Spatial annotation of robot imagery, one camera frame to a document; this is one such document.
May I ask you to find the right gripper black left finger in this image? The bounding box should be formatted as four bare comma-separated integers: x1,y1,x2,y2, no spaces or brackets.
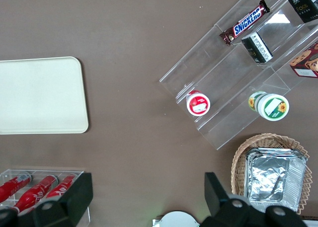
18,172,94,227

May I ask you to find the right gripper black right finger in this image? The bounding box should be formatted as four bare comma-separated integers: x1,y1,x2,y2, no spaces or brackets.
202,172,266,227

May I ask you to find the light wicker basket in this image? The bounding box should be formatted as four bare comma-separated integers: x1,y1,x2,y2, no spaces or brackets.
231,133,313,215

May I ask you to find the aluminium foil tray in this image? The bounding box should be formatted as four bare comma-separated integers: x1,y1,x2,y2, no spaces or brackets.
244,148,307,213

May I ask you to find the cream plastic tray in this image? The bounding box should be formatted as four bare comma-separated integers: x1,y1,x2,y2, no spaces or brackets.
0,56,89,135

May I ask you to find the red cola bottle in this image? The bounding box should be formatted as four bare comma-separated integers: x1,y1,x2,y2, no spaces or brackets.
0,174,32,203
45,174,77,200
12,175,59,214

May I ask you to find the clear acrylic bottle rack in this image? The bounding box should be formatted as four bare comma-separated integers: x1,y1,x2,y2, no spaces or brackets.
0,168,92,225

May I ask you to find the red-lid white cup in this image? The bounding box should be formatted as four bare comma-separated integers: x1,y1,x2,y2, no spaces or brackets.
185,89,211,117

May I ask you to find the green-lid sunflower cup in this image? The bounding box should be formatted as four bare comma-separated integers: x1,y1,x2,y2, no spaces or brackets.
247,90,290,121

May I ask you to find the clear acrylic stepped shelf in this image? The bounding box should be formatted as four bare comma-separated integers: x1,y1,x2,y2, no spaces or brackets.
159,0,318,151

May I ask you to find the small black carton box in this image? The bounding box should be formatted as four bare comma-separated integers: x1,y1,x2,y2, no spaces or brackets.
240,31,273,64
287,0,318,24

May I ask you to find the red cookie box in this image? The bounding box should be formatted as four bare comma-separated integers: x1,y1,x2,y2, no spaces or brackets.
289,40,318,78

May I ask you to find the Snickers chocolate bar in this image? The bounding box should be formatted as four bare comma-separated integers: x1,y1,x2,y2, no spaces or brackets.
219,0,270,47

